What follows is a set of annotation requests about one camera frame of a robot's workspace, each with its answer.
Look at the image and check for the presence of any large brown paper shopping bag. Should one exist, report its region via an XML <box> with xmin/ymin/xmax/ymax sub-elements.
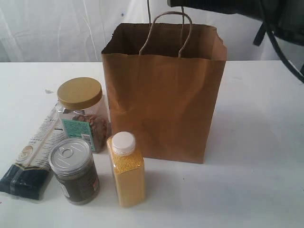
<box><xmin>101</xmin><ymin>11</ymin><xmax>227</xmax><ymax>164</ymax></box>

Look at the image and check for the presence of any yellow millet bottle white cap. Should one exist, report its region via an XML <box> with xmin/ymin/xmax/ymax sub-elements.
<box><xmin>107</xmin><ymin>132</ymin><xmax>145</xmax><ymax>208</ymax></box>

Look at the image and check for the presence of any dark jar with metal lid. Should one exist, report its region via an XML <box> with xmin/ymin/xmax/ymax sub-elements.
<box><xmin>48</xmin><ymin>138</ymin><xmax>100</xmax><ymax>205</ymax></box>

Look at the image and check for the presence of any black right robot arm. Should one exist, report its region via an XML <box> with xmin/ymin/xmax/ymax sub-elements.
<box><xmin>167</xmin><ymin>0</ymin><xmax>304</xmax><ymax>46</ymax></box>

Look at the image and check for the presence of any nut jar with gold lid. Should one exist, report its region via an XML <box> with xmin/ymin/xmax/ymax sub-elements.
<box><xmin>56</xmin><ymin>77</ymin><xmax>111</xmax><ymax>153</ymax></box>

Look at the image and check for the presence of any blue white spaghetti packet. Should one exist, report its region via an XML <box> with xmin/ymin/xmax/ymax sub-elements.
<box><xmin>0</xmin><ymin>108</ymin><xmax>66</xmax><ymax>200</ymax></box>

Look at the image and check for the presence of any white backdrop curtain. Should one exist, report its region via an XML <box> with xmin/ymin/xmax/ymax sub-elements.
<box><xmin>0</xmin><ymin>0</ymin><xmax>277</xmax><ymax>62</ymax></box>

